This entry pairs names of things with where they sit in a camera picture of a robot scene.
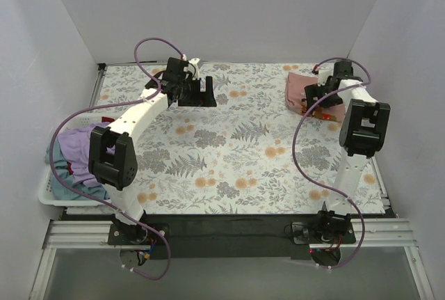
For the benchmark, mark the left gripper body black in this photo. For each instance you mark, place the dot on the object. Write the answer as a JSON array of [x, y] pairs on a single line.
[[196, 97]]

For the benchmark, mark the floral tablecloth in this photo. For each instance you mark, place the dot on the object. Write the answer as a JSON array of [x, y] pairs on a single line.
[[250, 154]]

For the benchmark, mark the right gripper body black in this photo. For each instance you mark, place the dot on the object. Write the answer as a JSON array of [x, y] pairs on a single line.
[[320, 95]]

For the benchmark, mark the pink t-shirt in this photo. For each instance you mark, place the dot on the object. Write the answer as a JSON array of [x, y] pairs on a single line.
[[295, 99]]

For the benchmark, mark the teal blue t-shirt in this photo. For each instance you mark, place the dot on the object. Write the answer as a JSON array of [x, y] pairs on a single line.
[[64, 171]]

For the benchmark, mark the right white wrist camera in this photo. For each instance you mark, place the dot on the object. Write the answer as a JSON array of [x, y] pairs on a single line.
[[322, 74]]

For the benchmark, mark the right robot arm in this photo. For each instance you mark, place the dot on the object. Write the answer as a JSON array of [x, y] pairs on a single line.
[[362, 135]]

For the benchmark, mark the aluminium table edge rail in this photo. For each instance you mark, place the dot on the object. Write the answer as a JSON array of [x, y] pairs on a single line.
[[101, 70]]

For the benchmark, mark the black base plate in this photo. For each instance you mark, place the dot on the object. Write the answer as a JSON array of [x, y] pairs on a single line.
[[224, 236]]

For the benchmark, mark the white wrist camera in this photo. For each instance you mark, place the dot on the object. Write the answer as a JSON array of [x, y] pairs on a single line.
[[194, 65], [322, 74]]

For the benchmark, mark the white plastic laundry basket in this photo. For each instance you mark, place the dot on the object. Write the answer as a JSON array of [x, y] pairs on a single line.
[[45, 192]]

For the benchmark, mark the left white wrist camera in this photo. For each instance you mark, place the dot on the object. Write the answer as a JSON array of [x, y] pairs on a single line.
[[194, 65]]

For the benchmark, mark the aluminium front frame rail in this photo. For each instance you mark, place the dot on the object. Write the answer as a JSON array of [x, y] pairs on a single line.
[[78, 263]]

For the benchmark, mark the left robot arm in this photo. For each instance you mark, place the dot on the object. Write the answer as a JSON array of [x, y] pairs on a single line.
[[112, 156]]

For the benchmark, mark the lavender t-shirt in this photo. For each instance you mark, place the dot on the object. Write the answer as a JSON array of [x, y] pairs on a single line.
[[74, 145]]

